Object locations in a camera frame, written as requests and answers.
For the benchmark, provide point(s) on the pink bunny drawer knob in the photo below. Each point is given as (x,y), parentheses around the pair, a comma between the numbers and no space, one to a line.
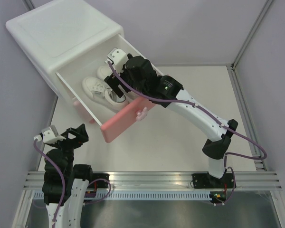
(141,114)

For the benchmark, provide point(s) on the light pink drawer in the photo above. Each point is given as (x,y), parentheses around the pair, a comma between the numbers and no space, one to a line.
(82,112)

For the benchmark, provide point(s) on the white sneaker sideways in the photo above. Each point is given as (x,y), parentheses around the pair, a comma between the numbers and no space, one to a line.
(100,92)

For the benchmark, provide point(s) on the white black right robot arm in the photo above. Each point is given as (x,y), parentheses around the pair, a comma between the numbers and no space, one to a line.
(219,132)

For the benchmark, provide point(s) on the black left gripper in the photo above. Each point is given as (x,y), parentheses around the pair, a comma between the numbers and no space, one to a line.
(81,137)

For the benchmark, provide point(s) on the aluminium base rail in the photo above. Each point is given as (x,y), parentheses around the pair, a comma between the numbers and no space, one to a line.
(245,180)

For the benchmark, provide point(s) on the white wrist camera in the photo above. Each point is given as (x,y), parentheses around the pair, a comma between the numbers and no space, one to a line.
(118,58)
(49,135)

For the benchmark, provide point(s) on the dark pink drawer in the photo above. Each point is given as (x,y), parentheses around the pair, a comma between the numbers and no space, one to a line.
(111,123)

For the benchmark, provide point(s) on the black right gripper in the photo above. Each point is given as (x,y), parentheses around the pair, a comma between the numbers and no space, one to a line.
(113,81)

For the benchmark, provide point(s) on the white sneaker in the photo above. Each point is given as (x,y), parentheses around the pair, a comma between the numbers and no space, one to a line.
(103,72)

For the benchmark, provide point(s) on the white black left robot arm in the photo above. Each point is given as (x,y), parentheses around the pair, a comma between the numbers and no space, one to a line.
(65,183)

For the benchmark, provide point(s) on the white plastic cabinet body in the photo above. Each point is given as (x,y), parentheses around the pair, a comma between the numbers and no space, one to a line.
(59,32)

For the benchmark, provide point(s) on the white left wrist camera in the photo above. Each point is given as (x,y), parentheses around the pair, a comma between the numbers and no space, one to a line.
(49,135)

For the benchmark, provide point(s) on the white slotted cable duct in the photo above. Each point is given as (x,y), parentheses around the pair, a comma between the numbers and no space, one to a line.
(158,195)

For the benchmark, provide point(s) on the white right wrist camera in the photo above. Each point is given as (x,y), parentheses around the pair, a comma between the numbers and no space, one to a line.
(118,58)

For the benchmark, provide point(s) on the aluminium corner frame post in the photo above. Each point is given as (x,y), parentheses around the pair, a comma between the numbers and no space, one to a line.
(260,18)

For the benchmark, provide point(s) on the aluminium side floor rail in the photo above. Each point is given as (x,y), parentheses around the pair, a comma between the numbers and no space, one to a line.
(246,117)

